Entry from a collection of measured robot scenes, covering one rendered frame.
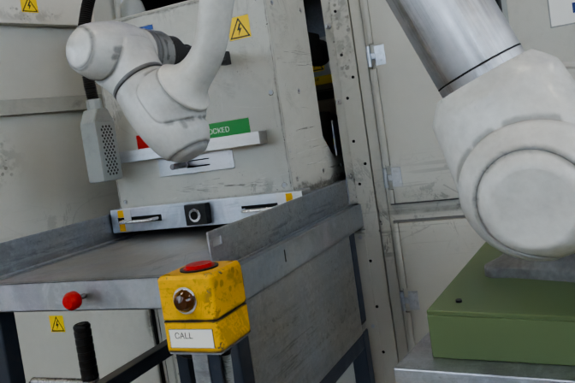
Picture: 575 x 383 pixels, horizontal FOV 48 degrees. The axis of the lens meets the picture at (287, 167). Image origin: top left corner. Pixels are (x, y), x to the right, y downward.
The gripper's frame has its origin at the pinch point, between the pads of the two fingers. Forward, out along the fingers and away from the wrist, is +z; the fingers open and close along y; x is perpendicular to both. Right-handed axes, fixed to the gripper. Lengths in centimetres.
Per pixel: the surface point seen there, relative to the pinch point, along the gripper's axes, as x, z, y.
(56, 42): 15, 7, -55
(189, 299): -37, -60, 30
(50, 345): -76, 21, -97
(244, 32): 5.2, 5.0, 4.4
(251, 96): -9.2, 5.0, 3.7
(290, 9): 10.3, 18.7, 9.9
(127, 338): -74, 24, -64
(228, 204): -33.1, 3.2, -5.6
